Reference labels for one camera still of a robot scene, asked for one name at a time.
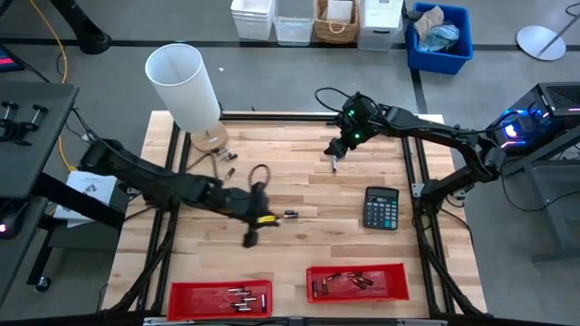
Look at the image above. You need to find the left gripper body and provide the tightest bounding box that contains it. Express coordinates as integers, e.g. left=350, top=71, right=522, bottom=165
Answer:
left=221, top=180, right=278, bottom=249

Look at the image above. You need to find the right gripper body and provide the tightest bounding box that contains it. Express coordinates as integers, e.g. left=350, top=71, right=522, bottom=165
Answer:
left=333, top=120, right=372, bottom=149

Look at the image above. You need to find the red plastic bin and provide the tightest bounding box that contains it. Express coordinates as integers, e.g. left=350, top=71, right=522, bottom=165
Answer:
left=305, top=262, right=411, bottom=303
left=166, top=279, right=274, bottom=322

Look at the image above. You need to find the dark grey desk calculator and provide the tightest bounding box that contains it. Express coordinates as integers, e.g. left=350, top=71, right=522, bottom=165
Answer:
left=362, top=186, right=401, bottom=232

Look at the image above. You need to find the silver mounting plate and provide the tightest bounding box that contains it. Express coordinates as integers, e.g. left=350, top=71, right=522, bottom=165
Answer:
left=411, top=180, right=476, bottom=201

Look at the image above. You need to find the wicker basket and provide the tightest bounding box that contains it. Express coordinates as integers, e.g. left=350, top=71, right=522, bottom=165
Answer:
left=314, top=0, right=361, bottom=45

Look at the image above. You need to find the white plastic box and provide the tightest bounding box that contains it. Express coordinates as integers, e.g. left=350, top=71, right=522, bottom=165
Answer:
left=356, top=0, right=405, bottom=52

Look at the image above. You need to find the blue plastic bin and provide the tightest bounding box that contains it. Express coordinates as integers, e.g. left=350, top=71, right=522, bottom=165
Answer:
left=404, top=1, right=475, bottom=76

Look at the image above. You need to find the clear plastic bin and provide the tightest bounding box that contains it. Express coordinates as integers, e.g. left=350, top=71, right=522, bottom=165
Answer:
left=272, top=0, right=315, bottom=47

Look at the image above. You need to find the white card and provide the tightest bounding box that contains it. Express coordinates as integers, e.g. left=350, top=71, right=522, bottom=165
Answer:
left=325, top=0, right=354, bottom=24

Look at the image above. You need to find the light blue cloth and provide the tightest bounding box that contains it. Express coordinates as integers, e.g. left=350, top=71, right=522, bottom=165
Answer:
left=418, top=23, right=460, bottom=53

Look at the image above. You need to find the white shade wooden base lamp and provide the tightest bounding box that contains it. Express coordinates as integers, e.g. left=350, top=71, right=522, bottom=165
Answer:
left=143, top=43, right=230, bottom=154

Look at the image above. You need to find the beige cloth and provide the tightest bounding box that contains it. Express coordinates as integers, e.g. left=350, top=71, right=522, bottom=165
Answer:
left=412, top=5, right=446, bottom=41

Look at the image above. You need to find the white storage bin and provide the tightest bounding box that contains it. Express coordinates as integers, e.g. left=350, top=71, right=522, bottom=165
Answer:
left=229, top=0, right=275, bottom=42

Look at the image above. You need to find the white paper booklet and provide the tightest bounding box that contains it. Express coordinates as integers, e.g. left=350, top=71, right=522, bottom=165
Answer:
left=53, top=170, right=119, bottom=228

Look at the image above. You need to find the black computer tower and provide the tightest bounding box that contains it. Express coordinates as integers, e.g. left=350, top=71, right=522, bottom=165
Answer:
left=484, top=81, right=580, bottom=158

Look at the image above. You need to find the round metal stand base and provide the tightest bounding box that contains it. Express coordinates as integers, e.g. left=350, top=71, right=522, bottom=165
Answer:
left=515, top=3, right=580, bottom=62

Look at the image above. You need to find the grey metal stand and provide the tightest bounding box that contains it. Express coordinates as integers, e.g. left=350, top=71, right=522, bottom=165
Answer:
left=498, top=124, right=580, bottom=264

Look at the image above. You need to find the black desk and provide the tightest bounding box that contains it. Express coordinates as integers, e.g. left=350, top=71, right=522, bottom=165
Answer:
left=0, top=81, right=82, bottom=200

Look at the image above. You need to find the black stand leg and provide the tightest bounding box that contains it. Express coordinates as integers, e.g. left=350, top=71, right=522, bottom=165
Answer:
left=47, top=0, right=113, bottom=56

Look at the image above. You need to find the black table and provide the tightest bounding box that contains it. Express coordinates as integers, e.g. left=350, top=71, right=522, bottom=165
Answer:
left=0, top=194, right=51, bottom=309

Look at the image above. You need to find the black device with indicator light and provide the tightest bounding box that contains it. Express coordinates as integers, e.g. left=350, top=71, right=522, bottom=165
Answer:
left=0, top=198, right=24, bottom=241

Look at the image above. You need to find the dark monitor screen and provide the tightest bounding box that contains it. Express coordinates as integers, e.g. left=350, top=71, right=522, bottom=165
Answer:
left=0, top=43, right=26, bottom=73

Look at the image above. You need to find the black cable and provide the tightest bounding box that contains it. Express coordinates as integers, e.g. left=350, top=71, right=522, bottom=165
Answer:
left=247, top=163, right=272, bottom=189
left=314, top=86, right=353, bottom=120

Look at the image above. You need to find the yellow cable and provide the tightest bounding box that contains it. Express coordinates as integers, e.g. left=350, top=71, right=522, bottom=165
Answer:
left=27, top=0, right=81, bottom=174

